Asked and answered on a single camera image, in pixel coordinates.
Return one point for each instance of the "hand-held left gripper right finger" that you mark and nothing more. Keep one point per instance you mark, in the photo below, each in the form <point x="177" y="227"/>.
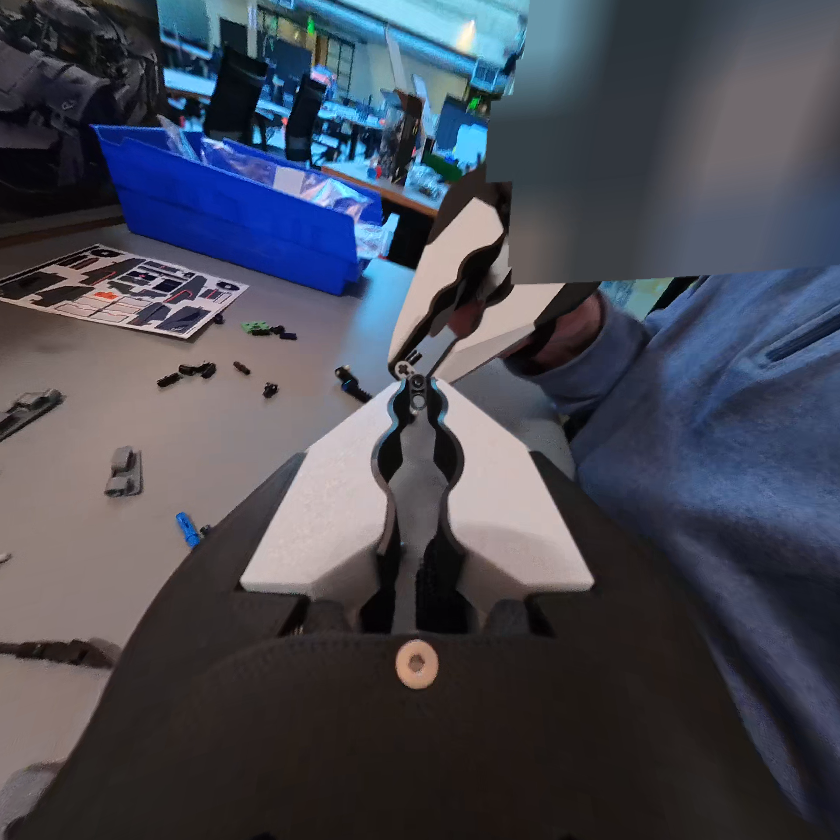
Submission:
<point x="518" y="525"/>

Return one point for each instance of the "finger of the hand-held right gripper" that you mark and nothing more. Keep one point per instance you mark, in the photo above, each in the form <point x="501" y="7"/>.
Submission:
<point x="433" y="275"/>
<point x="505" y="321"/>

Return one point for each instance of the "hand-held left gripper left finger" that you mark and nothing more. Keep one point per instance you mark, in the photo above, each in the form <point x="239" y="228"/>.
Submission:
<point x="308" y="525"/>

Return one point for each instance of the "grey lego connector piece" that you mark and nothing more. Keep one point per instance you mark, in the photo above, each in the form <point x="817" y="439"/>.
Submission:
<point x="397" y="365"/>

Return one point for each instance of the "black lego connector piece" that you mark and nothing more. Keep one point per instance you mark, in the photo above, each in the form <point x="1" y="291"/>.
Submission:
<point x="424" y="395"/>

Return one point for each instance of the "person's right forearm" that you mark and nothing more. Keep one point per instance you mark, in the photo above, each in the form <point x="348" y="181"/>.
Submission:
<point x="623" y="354"/>

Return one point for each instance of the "blue lego pin black connector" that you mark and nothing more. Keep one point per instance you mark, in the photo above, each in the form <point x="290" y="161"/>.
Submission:
<point x="187" y="528"/>

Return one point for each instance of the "green lego plate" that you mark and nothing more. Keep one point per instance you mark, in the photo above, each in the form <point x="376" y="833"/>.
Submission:
<point x="254" y="326"/>

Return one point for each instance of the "scattered black lego pins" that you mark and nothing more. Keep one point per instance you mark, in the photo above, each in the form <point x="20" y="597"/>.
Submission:
<point x="197" y="371"/>

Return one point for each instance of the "grey lego panel piece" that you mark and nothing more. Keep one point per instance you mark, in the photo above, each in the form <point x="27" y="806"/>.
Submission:
<point x="29" y="413"/>
<point x="123" y="469"/>

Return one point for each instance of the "black lego axle piece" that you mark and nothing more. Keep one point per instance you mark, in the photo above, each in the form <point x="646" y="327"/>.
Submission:
<point x="59" y="652"/>

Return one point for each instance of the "dark lego set box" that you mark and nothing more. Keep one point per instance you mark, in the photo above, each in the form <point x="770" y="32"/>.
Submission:
<point x="65" y="79"/>

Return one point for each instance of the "person's right hand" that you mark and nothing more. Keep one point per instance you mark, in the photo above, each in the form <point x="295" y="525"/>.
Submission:
<point x="564" y="331"/>

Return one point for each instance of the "green plastic bin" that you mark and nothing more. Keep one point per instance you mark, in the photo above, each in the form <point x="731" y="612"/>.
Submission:
<point x="443" y="169"/>

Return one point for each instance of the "wooden office desk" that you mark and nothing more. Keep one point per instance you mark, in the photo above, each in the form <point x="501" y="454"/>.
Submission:
<point x="387" y="187"/>

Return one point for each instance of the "dark printed cardboard box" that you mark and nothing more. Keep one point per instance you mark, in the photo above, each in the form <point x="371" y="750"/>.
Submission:
<point x="407" y="138"/>

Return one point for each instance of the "clear plastic bags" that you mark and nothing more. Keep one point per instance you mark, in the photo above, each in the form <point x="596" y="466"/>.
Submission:
<point x="315" y="197"/>

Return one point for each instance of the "black office chair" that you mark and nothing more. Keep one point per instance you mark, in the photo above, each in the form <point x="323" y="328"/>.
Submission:
<point x="236" y="92"/>
<point x="305" y="118"/>

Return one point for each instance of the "person's blue sweater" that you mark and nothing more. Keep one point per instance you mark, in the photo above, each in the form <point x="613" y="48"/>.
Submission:
<point x="722" y="558"/>

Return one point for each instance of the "plain blue plastic bin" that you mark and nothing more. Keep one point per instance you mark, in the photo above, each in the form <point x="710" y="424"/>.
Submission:
<point x="216" y="210"/>

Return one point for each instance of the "sticker sheet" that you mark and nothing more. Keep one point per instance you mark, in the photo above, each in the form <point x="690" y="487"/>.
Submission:
<point x="124" y="292"/>

